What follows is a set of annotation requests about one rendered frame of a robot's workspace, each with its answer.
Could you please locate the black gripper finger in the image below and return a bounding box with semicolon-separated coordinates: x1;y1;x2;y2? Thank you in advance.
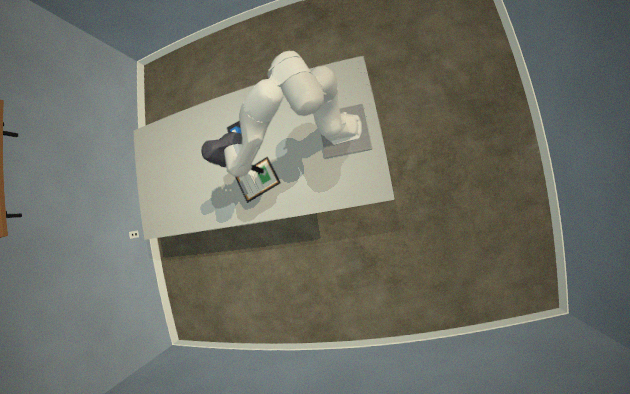
251;165;266;176

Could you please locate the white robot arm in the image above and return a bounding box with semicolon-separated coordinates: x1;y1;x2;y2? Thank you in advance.
201;51;362;177

